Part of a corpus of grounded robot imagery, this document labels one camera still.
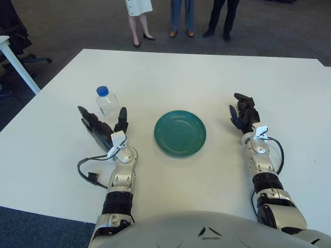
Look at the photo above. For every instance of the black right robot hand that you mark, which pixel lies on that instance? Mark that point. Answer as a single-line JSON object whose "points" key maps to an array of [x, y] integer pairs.
{"points": [[247, 113]]}

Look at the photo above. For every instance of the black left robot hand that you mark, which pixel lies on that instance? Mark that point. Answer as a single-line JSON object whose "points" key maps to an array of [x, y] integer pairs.
{"points": [[102, 131]]}

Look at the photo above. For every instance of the clear bottle with blue cap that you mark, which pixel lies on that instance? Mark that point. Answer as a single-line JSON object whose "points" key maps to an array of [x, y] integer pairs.
{"points": [[107, 103]]}

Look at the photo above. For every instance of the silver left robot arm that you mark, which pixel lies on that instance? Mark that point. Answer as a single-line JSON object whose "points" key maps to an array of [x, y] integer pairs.
{"points": [[124, 155]]}

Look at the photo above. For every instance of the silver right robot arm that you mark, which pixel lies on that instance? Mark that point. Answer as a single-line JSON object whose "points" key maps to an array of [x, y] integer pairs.
{"points": [[266, 162]]}

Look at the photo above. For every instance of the green round plate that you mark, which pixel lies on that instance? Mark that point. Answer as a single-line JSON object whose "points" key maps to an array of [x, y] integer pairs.
{"points": [[180, 133]]}

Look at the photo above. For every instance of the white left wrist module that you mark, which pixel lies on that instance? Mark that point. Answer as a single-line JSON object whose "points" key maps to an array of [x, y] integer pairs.
{"points": [[119, 138]]}

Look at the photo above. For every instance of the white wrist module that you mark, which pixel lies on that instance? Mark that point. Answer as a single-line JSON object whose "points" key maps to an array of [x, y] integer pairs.
{"points": [[261, 131], [119, 138]]}

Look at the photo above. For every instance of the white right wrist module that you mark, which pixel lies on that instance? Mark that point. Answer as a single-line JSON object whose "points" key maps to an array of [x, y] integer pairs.
{"points": [[261, 131]]}

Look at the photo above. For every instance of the person in black trousers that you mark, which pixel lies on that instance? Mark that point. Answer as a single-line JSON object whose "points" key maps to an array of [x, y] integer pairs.
{"points": [[219, 13]]}

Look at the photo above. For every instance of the white side table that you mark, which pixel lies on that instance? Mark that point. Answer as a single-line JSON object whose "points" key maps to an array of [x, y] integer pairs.
{"points": [[15, 64]]}

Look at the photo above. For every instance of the person in blue jeans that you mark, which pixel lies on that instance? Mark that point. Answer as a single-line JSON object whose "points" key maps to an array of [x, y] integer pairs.
{"points": [[178, 13]]}

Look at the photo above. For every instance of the grey robot torso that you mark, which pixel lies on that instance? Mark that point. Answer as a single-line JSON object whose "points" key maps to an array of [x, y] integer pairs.
{"points": [[201, 230]]}

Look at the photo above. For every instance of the person in white skirt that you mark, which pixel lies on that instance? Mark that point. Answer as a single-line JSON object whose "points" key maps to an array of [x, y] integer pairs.
{"points": [[138, 10]]}

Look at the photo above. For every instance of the black office chair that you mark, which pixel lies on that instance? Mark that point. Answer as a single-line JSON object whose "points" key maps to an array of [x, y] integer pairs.
{"points": [[15, 33]]}

